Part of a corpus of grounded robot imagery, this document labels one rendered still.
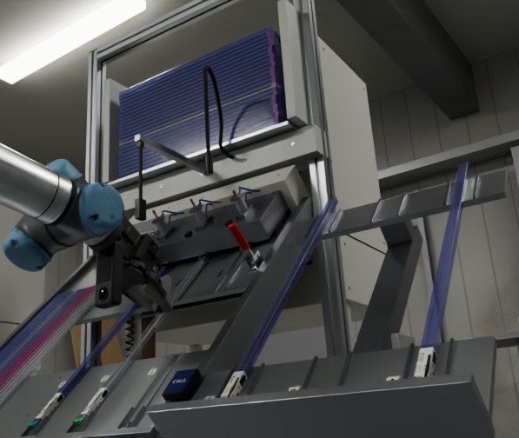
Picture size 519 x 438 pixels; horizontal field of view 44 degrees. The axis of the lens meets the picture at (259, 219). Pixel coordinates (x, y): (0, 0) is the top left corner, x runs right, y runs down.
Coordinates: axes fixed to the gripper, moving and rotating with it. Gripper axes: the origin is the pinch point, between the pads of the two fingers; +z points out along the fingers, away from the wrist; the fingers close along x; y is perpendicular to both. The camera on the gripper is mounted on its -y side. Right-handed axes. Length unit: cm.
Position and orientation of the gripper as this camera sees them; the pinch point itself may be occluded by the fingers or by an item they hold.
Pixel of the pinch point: (162, 310)
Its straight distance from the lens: 127.3
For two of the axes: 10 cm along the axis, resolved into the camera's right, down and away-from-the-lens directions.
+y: 2.3, -6.7, 7.0
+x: -8.4, 2.3, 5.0
